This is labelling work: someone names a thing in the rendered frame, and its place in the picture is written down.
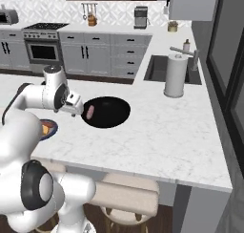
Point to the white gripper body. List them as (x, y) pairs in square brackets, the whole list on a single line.
[(73, 109)]

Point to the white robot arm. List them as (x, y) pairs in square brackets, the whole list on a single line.
[(19, 138)]

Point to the pink sausage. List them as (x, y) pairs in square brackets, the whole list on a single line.
[(90, 112)]

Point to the dark blue plate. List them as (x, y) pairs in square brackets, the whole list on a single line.
[(53, 128)]

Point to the tan bun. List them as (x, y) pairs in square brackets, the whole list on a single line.
[(46, 128)]

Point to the black bowl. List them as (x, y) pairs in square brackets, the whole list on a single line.
[(111, 114)]

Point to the grey cupboard run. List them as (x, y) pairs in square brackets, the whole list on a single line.
[(101, 53), (11, 49)]

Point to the steel oven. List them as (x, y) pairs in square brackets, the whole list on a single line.
[(43, 50)]

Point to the black hob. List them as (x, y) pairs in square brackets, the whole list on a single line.
[(46, 26)]

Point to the wooden tool pot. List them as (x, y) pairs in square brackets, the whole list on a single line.
[(91, 21)]

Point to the dark sink basin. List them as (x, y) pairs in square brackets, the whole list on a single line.
[(158, 69)]

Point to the beige cushioned stool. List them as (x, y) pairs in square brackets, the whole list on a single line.
[(127, 195)]

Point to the white paper towel roll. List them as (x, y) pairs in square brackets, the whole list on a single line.
[(175, 76)]

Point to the silver toaster oven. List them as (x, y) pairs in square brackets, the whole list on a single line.
[(8, 16)]

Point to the grey coffee machine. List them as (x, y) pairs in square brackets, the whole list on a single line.
[(141, 17)]

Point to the gold pot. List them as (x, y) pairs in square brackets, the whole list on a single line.
[(172, 26)]

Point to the white soap bottle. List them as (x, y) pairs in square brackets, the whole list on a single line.
[(186, 46)]

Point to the silver tap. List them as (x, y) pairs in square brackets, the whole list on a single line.
[(190, 53)]

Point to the dark framed window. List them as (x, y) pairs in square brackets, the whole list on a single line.
[(227, 52)]

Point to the rail with hanging tools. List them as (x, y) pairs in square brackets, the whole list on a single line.
[(89, 8)]

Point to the grey wall cupboard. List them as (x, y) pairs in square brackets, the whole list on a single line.
[(192, 3)]

